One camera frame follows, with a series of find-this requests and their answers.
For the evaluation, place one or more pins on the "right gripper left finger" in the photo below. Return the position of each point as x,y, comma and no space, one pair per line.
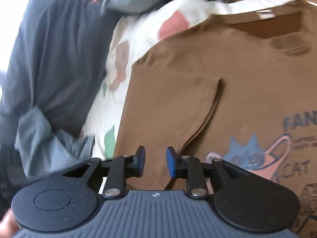
121,168

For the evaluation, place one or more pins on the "person left hand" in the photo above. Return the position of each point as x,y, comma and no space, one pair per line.
8,225

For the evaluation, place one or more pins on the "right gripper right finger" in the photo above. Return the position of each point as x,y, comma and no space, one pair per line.
190,169

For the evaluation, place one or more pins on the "grey-blue garment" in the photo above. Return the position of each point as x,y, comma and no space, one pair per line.
44,151

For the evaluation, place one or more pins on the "cream bear print blanket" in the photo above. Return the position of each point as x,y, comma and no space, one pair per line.
133,38

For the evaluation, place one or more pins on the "dark grey pillow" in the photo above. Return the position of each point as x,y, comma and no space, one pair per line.
57,64

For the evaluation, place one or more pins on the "brown t-shirt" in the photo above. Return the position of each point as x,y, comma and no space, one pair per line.
239,87

